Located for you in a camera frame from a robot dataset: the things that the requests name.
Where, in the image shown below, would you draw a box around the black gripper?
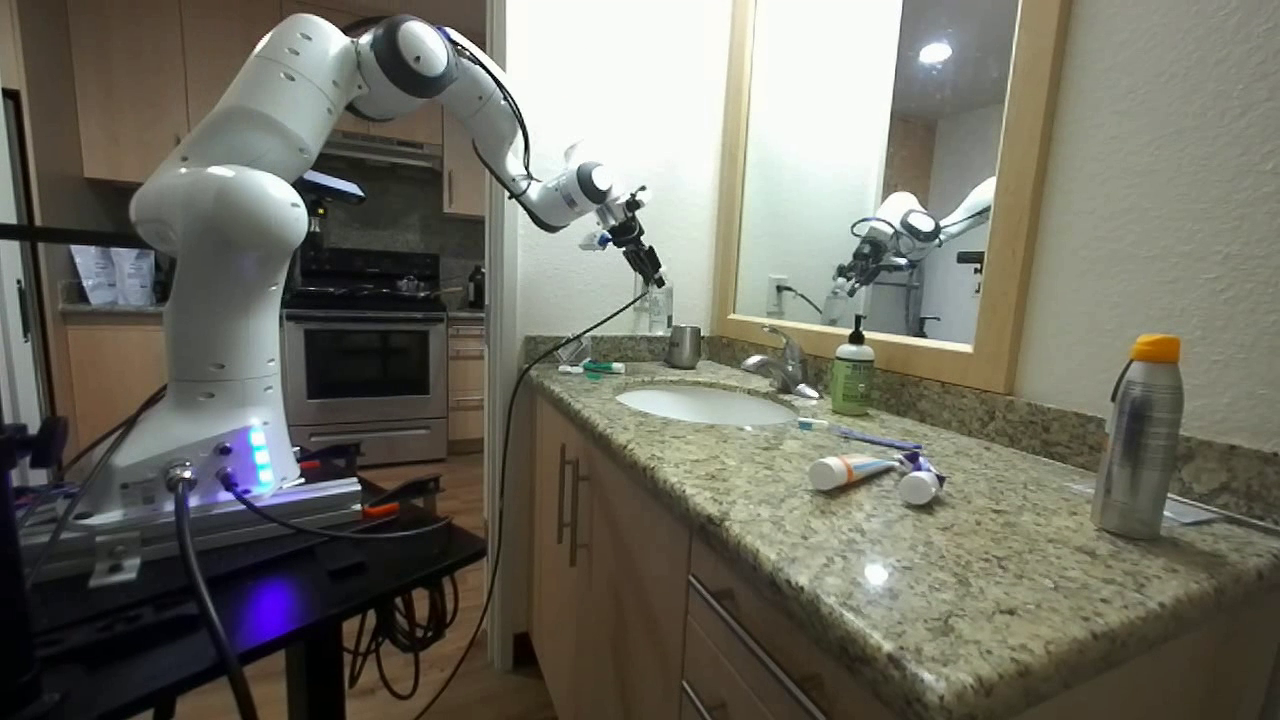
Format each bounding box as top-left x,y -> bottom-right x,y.
604,183 -> 667,286

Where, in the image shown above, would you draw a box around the clear plastic bottle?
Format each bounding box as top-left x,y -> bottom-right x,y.
638,280 -> 678,338

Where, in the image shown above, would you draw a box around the green soap pump bottle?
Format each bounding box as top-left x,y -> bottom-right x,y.
828,312 -> 882,421

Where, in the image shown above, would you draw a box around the grey metal cup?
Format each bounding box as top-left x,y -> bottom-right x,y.
666,319 -> 707,373

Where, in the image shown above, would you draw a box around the white oval sink basin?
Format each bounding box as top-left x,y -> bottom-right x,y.
613,380 -> 801,433

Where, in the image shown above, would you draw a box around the chrome sink faucet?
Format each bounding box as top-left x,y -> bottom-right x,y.
740,328 -> 824,405

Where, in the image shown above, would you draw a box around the blue toothbrush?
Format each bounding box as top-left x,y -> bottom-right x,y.
795,421 -> 930,459

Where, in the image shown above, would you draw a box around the white orange toothpaste tube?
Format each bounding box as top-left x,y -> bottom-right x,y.
807,447 -> 906,496

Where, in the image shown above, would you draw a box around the stainless steel oven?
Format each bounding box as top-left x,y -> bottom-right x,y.
280,242 -> 452,473

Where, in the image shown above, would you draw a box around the light wood vanity cabinet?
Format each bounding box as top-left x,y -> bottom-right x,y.
525,385 -> 1280,720

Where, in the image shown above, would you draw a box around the purple white toothpaste tube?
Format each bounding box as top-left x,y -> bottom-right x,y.
891,447 -> 954,510

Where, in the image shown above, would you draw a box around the black robot table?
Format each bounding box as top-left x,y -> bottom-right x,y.
0,510 -> 492,720

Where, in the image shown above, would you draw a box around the silver spray can orange cap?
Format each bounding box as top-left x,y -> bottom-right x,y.
1093,333 -> 1187,544

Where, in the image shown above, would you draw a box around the white door frame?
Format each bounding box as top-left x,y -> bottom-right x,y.
480,0 -> 537,672

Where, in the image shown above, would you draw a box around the wood framed wall mirror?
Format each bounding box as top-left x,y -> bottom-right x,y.
707,0 -> 1076,397

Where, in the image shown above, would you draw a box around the long black cable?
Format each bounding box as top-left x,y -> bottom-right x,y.
412,285 -> 657,720

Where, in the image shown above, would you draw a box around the metal cabinet door handle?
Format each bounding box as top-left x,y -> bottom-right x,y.
568,453 -> 592,571
554,443 -> 576,553

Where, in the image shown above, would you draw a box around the orange handled clamp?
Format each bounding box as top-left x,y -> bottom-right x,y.
358,491 -> 412,527

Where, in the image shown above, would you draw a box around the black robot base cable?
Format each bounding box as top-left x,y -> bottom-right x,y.
217,462 -> 456,549

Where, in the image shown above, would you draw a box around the black cable bundle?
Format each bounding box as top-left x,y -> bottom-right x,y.
338,571 -> 464,705

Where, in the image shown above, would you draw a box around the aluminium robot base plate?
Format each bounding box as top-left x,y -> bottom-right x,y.
15,476 -> 374,589

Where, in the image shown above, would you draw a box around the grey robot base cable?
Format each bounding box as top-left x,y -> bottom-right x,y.
161,459 -> 266,720

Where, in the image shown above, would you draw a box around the wooden kitchen wall cabinets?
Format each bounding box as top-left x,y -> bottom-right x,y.
64,0 -> 492,222

